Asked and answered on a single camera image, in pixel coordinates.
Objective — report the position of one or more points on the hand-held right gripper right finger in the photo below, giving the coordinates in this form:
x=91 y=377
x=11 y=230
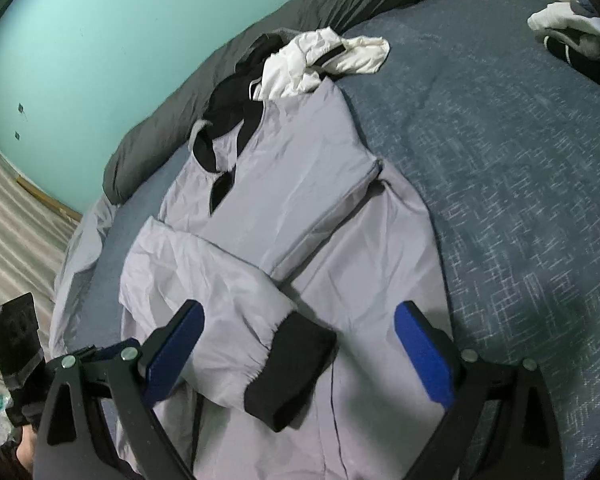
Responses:
x=422 y=355

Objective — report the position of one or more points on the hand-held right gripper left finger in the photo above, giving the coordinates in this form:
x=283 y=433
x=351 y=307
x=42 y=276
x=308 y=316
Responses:
x=175 y=355

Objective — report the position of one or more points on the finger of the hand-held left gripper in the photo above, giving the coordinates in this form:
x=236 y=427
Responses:
x=112 y=347

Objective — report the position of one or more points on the grey jacket with black collar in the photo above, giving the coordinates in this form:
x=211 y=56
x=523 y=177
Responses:
x=305 y=185

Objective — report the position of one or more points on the folded clothes stack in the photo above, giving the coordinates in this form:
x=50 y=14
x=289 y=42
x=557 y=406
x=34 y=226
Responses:
x=575 y=35

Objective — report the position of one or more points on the person's left hand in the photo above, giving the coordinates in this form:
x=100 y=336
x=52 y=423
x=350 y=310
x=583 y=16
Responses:
x=26 y=447

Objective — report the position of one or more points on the light grey blanket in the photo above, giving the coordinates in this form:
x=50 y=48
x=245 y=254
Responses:
x=80 y=270

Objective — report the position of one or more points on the striped curtain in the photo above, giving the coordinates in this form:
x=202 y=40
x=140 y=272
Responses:
x=15 y=240

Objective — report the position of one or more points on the dark grey bolster pillow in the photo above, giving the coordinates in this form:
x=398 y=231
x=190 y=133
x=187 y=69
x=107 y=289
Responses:
x=180 y=110

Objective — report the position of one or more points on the black garment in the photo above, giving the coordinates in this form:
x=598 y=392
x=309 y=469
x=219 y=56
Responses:
x=230 y=95

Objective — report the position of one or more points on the white garment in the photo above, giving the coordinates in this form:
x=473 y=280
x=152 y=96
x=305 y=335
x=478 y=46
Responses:
x=300 y=65

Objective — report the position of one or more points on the wooden frame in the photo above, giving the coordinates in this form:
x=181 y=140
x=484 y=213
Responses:
x=50 y=199

